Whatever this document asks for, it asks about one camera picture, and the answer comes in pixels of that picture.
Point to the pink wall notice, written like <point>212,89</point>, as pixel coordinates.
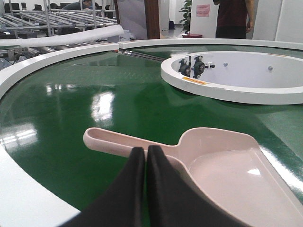
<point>203,10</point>

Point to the white outer conveyor rim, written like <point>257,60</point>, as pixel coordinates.
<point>24,202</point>

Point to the black bearing block right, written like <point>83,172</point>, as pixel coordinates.
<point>200,66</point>

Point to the seated person in background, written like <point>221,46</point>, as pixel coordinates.
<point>81,4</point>

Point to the green conveyor belt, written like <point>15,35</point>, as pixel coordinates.
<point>43,118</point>

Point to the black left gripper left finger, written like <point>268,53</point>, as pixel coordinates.
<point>121,204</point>

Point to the green potted plant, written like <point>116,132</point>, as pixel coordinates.
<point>186,12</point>

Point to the metal roller rack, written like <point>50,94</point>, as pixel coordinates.
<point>18,19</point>

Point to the black bearing block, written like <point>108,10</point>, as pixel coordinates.
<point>200,66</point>
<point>184,68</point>

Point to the black bearing block left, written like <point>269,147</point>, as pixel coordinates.
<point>184,68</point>

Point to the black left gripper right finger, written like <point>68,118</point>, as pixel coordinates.
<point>172,203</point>

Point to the person in dark red shirt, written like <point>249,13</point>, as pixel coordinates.
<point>235,18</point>

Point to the pink plastic dustpan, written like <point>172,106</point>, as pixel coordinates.
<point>227,168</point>

